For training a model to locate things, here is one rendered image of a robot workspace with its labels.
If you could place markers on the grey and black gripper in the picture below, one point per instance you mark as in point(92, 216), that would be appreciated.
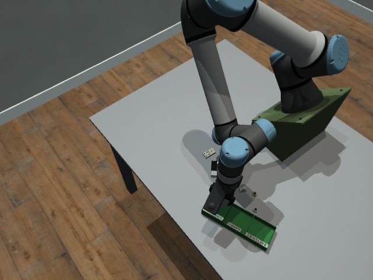
point(229, 199)

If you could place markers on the beige domino tile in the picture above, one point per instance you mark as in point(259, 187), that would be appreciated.
point(209, 153)

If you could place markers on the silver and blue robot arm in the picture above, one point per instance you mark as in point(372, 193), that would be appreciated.
point(314, 53)

